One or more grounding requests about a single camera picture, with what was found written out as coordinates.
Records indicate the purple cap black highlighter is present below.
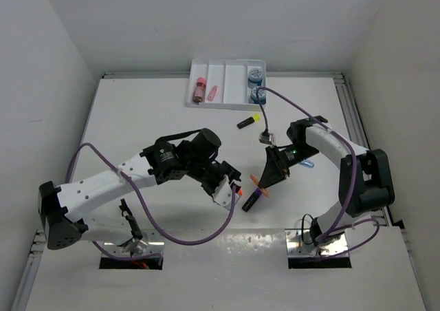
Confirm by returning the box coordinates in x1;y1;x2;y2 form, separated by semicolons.
241;188;263;212

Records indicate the white divided organizer tray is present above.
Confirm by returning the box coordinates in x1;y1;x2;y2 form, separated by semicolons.
186;58;266;111

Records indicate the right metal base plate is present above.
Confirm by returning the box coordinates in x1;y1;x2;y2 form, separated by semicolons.
285;228;349;259

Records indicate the orange eraser case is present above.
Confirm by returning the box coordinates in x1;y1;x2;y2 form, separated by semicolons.
250;174;270;197

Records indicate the yellow cap black highlighter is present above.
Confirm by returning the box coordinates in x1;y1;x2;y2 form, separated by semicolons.
236;114;261;129

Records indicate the pink eraser case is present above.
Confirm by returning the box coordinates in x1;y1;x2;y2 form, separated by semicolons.
207;85;218;102

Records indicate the blue tape roll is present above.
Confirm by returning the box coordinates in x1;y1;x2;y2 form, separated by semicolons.
247;67;264;88
250;86;267;105

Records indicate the blue eraser case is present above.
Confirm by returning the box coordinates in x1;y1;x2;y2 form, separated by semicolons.
300;160;314;168

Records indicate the metal base plate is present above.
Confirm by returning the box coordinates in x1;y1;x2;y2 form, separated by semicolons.
285;228;349;259
115;229;165;257

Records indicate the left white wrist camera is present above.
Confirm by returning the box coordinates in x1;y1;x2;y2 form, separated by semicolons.
212;175;241;211

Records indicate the pink tube of pens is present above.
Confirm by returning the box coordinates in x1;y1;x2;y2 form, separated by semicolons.
192;77;206;104

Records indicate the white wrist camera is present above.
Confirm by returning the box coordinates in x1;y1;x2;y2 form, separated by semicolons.
258;130;275;146
212;175;241;211

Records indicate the aluminium frame rail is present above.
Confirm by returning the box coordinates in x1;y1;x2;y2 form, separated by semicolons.
334;76;395;221

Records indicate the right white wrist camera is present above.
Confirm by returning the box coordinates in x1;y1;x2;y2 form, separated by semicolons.
258;130;275;146

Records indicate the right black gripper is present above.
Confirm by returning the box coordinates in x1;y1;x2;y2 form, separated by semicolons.
258;144;319;191

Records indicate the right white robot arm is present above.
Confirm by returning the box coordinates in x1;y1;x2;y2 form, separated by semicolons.
256;116;395;246

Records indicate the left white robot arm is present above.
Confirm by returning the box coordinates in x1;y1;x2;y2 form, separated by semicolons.
38;128;241;256

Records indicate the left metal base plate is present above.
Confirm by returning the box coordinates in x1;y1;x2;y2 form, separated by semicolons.
115;229;165;257

